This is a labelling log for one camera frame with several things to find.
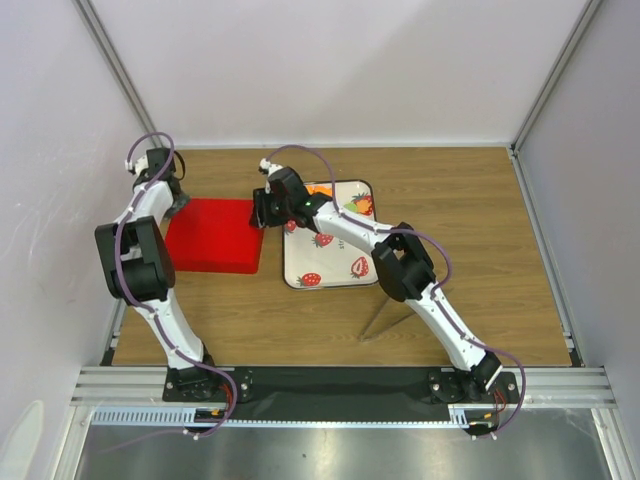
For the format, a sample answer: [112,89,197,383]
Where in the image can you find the aluminium frame rail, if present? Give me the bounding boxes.
[71,366,616,409]

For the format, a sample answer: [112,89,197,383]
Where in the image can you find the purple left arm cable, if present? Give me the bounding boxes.
[113,131,239,441]

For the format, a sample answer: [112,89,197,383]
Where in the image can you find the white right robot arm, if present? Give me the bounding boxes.
[250,159,503,402]

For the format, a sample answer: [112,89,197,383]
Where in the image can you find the metal tongs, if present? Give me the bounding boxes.
[357,299,416,343]

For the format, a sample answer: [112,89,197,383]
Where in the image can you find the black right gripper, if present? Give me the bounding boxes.
[248,190,292,232]

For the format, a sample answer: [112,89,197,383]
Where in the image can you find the red box lid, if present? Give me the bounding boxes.
[165,198,263,274]

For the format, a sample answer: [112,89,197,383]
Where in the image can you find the white strawberry print tray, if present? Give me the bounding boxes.
[283,180,378,290]

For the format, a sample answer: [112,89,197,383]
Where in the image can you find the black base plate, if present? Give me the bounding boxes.
[162,366,521,421]

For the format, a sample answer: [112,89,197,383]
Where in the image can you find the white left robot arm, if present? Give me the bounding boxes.
[94,147,220,402]

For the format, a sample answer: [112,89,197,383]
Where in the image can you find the orange fish shaped cookie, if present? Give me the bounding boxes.
[306,185,333,197]

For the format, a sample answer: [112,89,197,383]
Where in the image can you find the white slotted cable duct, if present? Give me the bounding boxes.
[92,406,470,430]

